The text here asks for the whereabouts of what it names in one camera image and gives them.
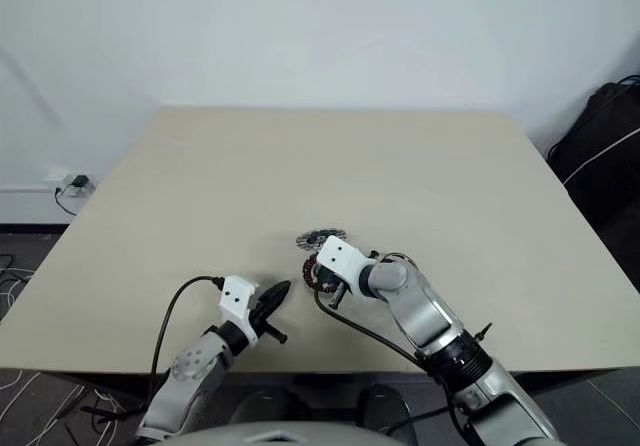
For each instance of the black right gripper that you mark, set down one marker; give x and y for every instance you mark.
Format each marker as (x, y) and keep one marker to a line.
(334, 282)

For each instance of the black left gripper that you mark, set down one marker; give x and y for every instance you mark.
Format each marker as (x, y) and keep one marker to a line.
(260, 317)

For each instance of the motor housing with copper windings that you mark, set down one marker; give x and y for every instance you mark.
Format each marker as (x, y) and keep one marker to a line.
(309, 273)

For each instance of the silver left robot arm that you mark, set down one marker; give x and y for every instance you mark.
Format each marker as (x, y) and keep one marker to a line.
(190, 361)

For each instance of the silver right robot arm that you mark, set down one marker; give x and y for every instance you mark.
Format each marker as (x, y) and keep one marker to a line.
(420, 311)

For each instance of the dark rounded shape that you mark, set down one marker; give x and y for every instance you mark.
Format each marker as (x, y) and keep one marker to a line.
(385, 401)
(270, 403)

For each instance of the silver robot torso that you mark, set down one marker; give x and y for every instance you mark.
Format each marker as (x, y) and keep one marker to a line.
(280, 436)

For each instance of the black power adapter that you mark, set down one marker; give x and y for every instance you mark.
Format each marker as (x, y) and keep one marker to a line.
(79, 182)

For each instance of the black bag with white stripe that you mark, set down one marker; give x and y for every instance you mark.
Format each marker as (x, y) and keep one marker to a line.
(600, 166)

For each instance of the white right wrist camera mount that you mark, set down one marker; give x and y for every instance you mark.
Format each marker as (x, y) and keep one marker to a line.
(340, 256)

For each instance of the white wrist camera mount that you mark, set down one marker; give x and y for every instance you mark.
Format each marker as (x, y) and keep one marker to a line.
(235, 296)
(340, 256)

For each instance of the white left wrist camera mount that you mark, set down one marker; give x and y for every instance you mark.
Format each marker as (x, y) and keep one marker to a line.
(235, 296)

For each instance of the white wall socket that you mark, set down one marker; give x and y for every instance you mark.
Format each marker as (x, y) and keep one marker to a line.
(86, 191)

